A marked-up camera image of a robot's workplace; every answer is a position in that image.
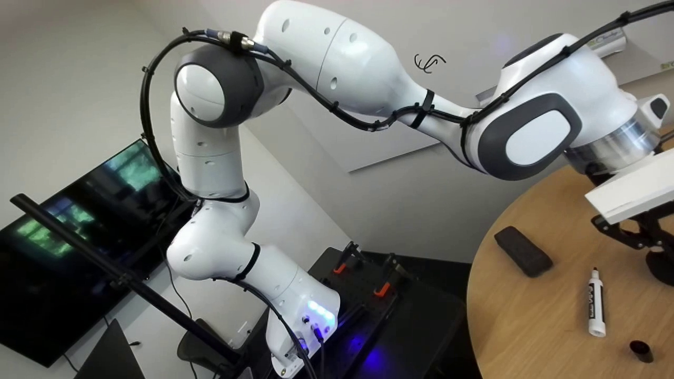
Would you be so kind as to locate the white marker pen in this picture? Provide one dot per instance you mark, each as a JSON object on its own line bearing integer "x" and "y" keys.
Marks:
{"x": 598, "y": 324}

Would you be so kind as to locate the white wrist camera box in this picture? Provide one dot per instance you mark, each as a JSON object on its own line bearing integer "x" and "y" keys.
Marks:
{"x": 638, "y": 187}

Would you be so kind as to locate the black camera tripod pole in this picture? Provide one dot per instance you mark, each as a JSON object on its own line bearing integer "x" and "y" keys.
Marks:
{"x": 134, "y": 283}

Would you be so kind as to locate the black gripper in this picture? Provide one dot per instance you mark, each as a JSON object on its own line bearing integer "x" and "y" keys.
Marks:
{"x": 638, "y": 232}

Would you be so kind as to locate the black robot mounting stand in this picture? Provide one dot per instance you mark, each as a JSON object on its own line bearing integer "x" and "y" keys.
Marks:
{"x": 417, "y": 331}

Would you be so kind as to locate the black marker cap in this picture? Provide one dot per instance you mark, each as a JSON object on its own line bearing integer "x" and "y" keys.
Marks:
{"x": 641, "y": 350}

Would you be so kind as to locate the orange black clamp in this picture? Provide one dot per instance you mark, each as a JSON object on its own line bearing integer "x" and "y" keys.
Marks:
{"x": 391, "y": 276}
{"x": 351, "y": 257}

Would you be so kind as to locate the black phone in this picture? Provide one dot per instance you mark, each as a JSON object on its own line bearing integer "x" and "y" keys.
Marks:
{"x": 528, "y": 255}

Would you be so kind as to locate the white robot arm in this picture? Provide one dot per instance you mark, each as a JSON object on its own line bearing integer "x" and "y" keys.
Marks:
{"x": 383, "y": 98}

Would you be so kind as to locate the black wall monitor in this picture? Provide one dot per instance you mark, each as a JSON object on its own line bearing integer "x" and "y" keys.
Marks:
{"x": 51, "y": 295}

